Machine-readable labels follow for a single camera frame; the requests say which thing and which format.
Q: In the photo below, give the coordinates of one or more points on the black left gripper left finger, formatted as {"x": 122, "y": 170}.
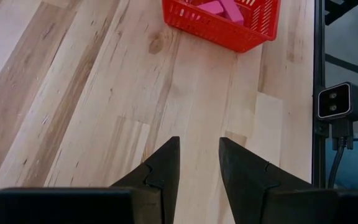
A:
{"x": 120, "y": 205}

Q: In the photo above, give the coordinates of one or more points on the black table-level camera box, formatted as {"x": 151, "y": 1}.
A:
{"x": 337, "y": 101}

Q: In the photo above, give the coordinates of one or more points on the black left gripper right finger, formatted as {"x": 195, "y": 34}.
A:
{"x": 275, "y": 205}

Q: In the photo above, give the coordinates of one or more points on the red slotted plastic basket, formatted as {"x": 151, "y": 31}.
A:
{"x": 216, "y": 31}

